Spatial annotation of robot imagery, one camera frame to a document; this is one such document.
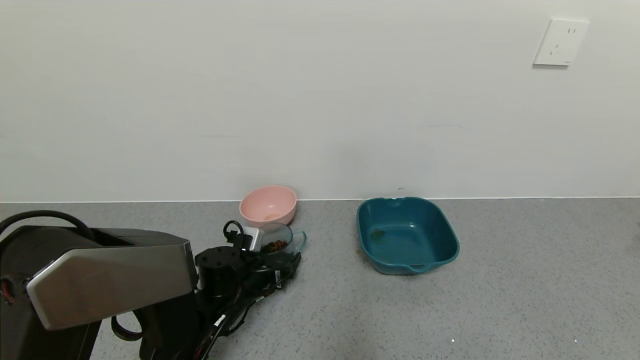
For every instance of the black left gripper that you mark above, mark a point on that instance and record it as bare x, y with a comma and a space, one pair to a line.
281, 270

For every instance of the brown food pellets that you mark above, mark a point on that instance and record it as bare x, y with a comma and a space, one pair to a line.
276, 246

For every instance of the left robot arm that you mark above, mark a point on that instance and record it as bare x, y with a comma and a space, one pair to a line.
100, 270

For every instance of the pink bowl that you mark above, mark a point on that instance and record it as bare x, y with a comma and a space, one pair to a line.
267, 207

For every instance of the teal plastic basin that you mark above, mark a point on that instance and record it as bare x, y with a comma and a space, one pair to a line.
407, 240

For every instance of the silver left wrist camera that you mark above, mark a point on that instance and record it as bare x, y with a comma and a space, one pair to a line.
254, 239

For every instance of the white wall socket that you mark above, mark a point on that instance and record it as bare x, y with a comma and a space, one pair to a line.
560, 42

